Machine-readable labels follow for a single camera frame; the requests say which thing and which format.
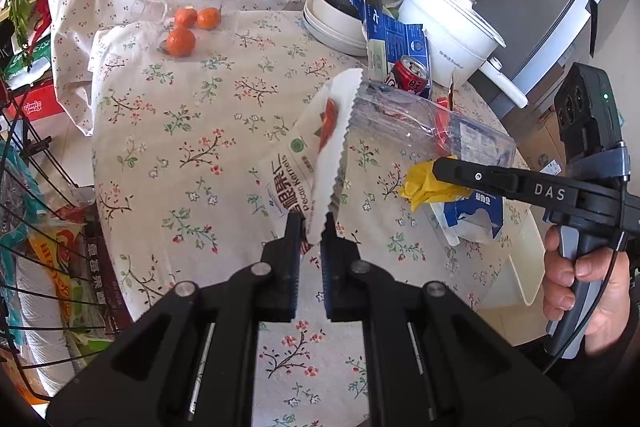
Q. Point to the blue white milk carton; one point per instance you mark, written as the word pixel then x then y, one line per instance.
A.
pixel 475 219

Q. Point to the blue carton box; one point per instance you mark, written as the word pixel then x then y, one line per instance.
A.
pixel 400 42

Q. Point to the red soda can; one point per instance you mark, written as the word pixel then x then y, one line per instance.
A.
pixel 407 77

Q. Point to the white electric pot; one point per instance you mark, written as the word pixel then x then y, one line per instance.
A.
pixel 450 37

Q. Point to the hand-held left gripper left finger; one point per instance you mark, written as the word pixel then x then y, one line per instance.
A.
pixel 296 279

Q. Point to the white snack bag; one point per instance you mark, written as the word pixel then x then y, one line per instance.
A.
pixel 300 167

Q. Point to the person's right hand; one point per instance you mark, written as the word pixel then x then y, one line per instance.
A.
pixel 607 297

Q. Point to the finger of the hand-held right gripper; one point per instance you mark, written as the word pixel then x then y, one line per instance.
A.
pixel 500 182

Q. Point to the small orange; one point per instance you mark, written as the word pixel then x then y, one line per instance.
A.
pixel 180 43
pixel 209 19
pixel 185 18

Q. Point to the grey refrigerator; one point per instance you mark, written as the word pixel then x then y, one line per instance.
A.
pixel 545 17

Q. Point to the red snack package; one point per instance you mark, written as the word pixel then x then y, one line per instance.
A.
pixel 35 104

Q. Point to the orange printed snack bag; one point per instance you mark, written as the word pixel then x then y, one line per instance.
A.
pixel 60 277

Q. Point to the person's right forearm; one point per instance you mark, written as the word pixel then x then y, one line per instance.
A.
pixel 634 327

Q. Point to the dark red carton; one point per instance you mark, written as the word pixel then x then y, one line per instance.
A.
pixel 107 277

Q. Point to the white shallow bowl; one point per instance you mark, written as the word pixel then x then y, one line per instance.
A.
pixel 330 39

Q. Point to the clear plastic bottle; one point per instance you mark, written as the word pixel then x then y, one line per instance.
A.
pixel 390 117

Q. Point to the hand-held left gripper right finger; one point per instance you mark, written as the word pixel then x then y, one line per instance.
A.
pixel 325 279

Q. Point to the green vegetable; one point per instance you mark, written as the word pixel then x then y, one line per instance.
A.
pixel 391 13

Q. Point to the yellow paper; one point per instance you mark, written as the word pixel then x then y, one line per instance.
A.
pixel 420 187

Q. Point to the floral tablecloth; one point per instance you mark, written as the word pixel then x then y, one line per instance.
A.
pixel 200 117

